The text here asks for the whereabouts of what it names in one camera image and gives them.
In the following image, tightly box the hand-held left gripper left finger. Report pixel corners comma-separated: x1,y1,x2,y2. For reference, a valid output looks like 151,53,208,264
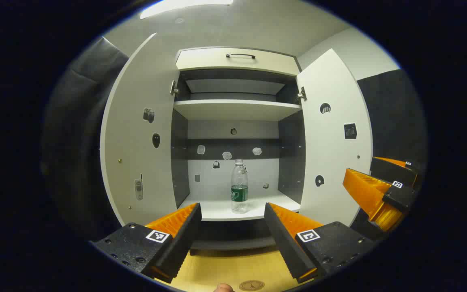
92,202,202,283

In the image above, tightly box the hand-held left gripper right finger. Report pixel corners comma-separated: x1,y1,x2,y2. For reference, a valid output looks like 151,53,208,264
264,202,376,283

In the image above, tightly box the clear plastic bottle green label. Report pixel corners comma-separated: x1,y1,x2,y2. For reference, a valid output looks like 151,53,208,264
231,159,249,214

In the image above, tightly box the white cabinet door cat sticker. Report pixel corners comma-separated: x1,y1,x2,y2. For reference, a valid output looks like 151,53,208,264
296,49,374,228

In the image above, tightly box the white and grey cabinet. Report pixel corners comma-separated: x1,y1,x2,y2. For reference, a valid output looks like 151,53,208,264
171,47,307,250

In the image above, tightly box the white cabinet door camera sticker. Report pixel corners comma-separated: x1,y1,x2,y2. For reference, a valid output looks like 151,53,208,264
100,32,179,227

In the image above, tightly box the white cabinet shelf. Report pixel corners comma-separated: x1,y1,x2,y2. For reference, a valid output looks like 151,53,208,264
173,99,302,121

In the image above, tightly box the cream cabinet drawer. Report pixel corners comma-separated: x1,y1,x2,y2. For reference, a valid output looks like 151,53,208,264
176,47,301,77

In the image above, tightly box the black backdrop cloth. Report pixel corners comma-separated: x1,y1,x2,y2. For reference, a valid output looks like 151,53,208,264
41,36,131,240
357,69,426,171

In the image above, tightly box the ceiling light panel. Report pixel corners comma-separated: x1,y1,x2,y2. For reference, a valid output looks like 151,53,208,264
139,0,234,19

